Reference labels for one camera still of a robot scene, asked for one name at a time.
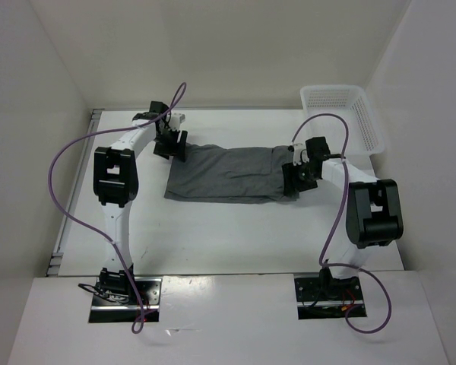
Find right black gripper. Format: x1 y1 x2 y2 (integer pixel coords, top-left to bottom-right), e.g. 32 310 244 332
281 159 318 195

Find grey shorts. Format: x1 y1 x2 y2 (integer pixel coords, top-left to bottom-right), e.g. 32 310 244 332
164 144 299 204

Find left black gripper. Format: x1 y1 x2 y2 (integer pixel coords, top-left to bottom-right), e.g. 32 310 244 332
153 127 187 162

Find white plastic basket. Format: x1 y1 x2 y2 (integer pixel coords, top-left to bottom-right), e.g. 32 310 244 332
299 84 385 156

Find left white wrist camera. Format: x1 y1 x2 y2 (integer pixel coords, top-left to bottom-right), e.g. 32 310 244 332
165 113 185 131

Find aluminium table edge rail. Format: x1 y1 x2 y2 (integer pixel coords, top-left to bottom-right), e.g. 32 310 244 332
45 108 104 277

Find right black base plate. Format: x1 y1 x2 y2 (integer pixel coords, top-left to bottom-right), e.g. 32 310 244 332
294 268 367 320

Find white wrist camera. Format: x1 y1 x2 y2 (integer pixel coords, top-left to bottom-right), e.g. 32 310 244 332
165 113 185 131
288 143 309 166

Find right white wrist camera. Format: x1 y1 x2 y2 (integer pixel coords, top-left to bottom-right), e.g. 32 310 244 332
288 143 309 166

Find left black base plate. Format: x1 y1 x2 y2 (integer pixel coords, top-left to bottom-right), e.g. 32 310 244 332
87 278 162 324

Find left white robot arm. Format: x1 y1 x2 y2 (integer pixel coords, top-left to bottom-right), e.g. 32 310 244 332
93 101 188 304

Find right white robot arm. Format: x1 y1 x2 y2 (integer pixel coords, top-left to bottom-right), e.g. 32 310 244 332
282 137 404 299

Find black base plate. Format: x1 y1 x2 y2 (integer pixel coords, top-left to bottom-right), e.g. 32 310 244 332
87 278 162 324
294 268 367 320

